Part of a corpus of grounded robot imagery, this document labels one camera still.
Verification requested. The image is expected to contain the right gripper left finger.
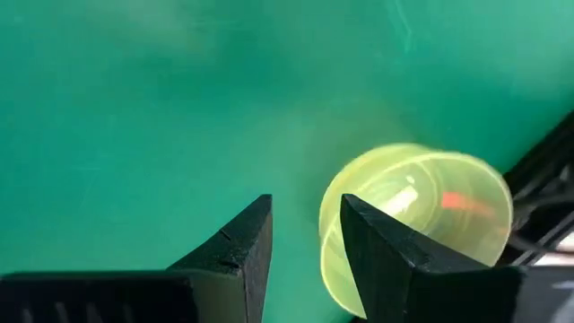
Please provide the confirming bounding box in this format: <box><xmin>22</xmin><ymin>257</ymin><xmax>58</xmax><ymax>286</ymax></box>
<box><xmin>167</xmin><ymin>193</ymin><xmax>274</xmax><ymax>323</ymax></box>

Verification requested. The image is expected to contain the black equipment with cables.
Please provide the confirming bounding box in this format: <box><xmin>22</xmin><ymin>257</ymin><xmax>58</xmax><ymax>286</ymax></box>
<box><xmin>496</xmin><ymin>110</ymin><xmax>574</xmax><ymax>270</ymax></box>

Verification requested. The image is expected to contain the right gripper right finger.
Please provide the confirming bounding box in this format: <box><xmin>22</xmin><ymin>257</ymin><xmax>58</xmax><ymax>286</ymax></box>
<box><xmin>339</xmin><ymin>193</ymin><xmax>524</xmax><ymax>323</ymax></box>

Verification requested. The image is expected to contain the lime green plastic bowl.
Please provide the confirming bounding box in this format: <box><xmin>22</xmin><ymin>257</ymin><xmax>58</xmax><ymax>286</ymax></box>
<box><xmin>317</xmin><ymin>142</ymin><xmax>515</xmax><ymax>320</ymax></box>

